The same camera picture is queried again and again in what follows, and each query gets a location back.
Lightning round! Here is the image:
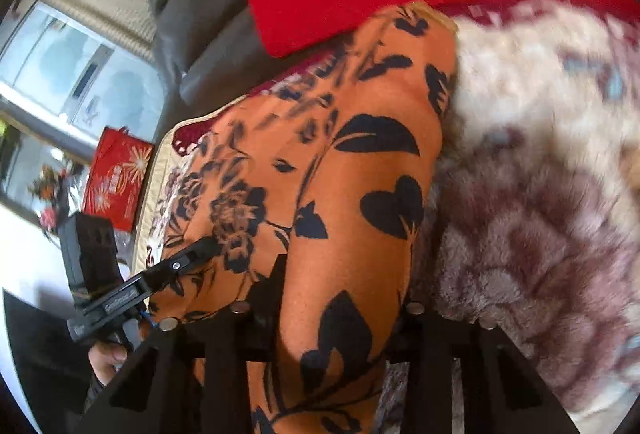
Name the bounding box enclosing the red gift bag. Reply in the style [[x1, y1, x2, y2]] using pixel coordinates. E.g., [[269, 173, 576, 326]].
[[81, 126, 156, 233]]

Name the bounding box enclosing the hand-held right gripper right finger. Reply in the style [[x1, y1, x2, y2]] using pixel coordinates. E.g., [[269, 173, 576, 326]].
[[389, 300, 582, 434]]

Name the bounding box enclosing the person's left hand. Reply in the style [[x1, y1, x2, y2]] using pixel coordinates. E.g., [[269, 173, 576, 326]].
[[89, 340, 132, 387]]

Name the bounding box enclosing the orange floral garment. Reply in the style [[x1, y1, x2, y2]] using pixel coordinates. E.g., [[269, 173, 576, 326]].
[[150, 1, 458, 434]]

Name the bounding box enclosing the floral fleece blanket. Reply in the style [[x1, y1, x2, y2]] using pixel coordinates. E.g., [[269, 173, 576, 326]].
[[132, 0, 640, 434]]

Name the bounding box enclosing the grey headboard cushion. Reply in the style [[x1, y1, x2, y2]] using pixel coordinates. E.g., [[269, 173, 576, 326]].
[[150, 0, 271, 145]]

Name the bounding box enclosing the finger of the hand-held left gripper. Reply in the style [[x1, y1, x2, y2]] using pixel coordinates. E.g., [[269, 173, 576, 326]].
[[144, 236, 223, 289]]

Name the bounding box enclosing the glass window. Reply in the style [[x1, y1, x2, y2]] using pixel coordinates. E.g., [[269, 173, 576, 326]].
[[0, 0, 166, 135]]

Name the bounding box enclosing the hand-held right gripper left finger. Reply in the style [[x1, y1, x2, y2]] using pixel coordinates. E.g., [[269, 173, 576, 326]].
[[75, 254, 289, 434]]

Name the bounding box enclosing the flower bouquet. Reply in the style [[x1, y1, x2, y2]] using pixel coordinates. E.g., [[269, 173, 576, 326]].
[[30, 164, 83, 235]]

